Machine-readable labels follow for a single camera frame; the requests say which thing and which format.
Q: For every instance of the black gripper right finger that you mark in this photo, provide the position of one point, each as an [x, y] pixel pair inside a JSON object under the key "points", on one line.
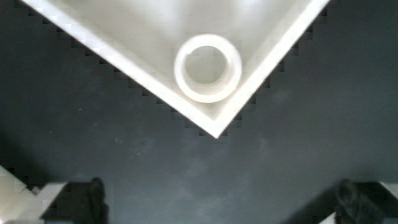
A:
{"points": [[367, 204]]}

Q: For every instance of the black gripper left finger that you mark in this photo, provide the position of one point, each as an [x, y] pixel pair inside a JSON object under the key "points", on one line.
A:
{"points": [[79, 207]]}

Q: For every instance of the white square tabletop part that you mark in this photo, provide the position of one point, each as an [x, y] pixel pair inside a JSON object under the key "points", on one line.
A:
{"points": [[196, 47]]}

